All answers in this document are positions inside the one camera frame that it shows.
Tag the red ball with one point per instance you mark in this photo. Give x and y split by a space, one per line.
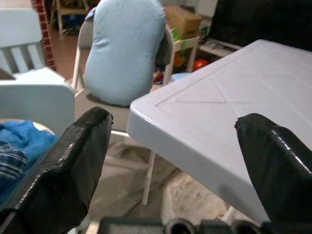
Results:
201 64

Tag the white folding table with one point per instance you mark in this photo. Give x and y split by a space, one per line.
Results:
219 102

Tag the white television stand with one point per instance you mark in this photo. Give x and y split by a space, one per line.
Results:
219 46

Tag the white folding chair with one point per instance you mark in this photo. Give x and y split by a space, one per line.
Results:
85 102

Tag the light blue stool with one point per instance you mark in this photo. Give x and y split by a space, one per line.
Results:
181 76

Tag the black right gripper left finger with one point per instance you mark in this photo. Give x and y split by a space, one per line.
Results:
63 175

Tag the small white shelf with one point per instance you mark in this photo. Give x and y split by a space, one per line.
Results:
192 44

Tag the light blue pillow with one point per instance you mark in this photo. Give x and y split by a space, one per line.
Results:
124 53

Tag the green toy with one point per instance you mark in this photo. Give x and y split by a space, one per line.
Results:
178 34

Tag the cardboard box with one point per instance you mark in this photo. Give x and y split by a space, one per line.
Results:
185 22

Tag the black television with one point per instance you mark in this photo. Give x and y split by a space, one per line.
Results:
263 22

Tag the blue plaid garment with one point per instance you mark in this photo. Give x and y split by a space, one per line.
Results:
11 158

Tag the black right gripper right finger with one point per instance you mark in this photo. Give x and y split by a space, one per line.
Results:
280 170

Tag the white wooden chair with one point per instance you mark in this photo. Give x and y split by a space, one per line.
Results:
36 95

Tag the plain blue garment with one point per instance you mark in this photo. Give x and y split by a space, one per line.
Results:
31 139

